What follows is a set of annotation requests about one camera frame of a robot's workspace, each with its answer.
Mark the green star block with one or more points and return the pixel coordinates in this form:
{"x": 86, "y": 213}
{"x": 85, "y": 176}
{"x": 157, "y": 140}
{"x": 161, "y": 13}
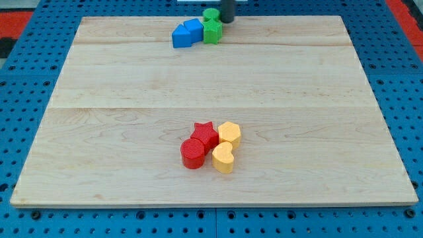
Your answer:
{"x": 213, "y": 31}

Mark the red star block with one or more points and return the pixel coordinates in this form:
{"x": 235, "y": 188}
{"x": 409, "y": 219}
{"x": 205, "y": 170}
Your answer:
{"x": 206, "y": 134}

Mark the blue cube block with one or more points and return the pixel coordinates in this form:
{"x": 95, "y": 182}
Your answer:
{"x": 196, "y": 30}

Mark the yellow hexagon block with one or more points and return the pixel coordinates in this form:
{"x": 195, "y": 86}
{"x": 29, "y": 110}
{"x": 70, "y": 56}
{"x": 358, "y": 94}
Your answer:
{"x": 230, "y": 132}

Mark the red cylinder block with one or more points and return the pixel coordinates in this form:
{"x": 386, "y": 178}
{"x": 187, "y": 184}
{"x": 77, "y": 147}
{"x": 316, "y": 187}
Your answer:
{"x": 192, "y": 153}

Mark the yellow heart block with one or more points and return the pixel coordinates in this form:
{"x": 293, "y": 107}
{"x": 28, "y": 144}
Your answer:
{"x": 222, "y": 157}

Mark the blue triangular prism block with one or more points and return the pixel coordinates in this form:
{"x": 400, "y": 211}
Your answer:
{"x": 181, "y": 37}

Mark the light wooden board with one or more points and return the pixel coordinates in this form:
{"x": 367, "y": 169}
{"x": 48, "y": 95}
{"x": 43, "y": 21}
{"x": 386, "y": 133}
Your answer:
{"x": 312, "y": 133}

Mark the green cylinder block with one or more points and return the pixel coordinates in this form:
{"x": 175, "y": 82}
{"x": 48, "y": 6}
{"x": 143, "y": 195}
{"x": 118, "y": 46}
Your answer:
{"x": 211, "y": 14}

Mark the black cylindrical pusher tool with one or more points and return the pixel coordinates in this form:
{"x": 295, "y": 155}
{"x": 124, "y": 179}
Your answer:
{"x": 227, "y": 11}

